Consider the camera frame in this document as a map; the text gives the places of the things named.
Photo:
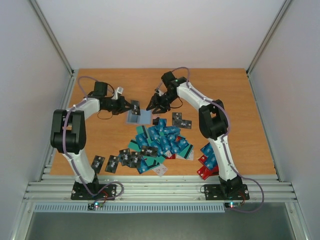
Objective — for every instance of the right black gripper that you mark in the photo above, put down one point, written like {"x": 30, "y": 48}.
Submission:
{"x": 162, "y": 99}

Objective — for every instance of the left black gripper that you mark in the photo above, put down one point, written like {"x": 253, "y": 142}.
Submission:
{"x": 121, "y": 108}

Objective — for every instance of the black vip membership card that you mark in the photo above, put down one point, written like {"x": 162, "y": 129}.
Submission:
{"x": 149, "y": 151}

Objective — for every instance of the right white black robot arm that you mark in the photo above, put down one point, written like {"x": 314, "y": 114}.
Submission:
{"x": 213, "y": 125}

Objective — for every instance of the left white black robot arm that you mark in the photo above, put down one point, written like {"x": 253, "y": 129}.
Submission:
{"x": 68, "y": 133}

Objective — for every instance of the black card top right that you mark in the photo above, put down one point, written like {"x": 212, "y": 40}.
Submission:
{"x": 175, "y": 117}

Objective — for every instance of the black card far right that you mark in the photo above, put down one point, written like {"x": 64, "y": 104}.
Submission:
{"x": 185, "y": 124}

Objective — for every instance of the teal card magnetic stripe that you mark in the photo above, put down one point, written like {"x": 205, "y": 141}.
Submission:
{"x": 133, "y": 145}

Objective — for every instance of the white card with red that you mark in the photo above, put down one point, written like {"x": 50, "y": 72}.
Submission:
{"x": 160, "y": 170}

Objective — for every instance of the blue card right edge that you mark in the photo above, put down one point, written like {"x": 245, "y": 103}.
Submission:
{"x": 210, "y": 163}

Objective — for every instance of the red card front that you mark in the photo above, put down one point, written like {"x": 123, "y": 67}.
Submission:
{"x": 204, "y": 172}

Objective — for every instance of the left small circuit board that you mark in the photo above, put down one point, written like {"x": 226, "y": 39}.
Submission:
{"x": 96, "y": 205}

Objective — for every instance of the small circuit board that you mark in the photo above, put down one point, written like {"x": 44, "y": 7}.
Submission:
{"x": 96, "y": 205}
{"x": 232, "y": 204}

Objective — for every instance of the right small circuit board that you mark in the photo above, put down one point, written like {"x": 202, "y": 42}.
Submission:
{"x": 232, "y": 204}

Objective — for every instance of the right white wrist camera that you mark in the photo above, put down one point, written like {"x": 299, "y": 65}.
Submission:
{"x": 158, "y": 92}

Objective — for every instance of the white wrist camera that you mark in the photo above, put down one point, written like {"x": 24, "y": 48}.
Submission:
{"x": 117, "y": 93}
{"x": 158, "y": 92}

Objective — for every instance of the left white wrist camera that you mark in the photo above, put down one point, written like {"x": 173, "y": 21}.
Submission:
{"x": 117, "y": 93}

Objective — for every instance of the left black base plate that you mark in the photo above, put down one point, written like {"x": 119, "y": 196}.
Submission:
{"x": 107, "y": 192}

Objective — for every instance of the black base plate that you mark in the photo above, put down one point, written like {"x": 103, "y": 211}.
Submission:
{"x": 107, "y": 192}
{"x": 213, "y": 192}

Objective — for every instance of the grey slotted cable duct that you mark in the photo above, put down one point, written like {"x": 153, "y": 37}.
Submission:
{"x": 129, "y": 208}

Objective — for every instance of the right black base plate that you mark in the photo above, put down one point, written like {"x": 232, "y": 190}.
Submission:
{"x": 213, "y": 192}

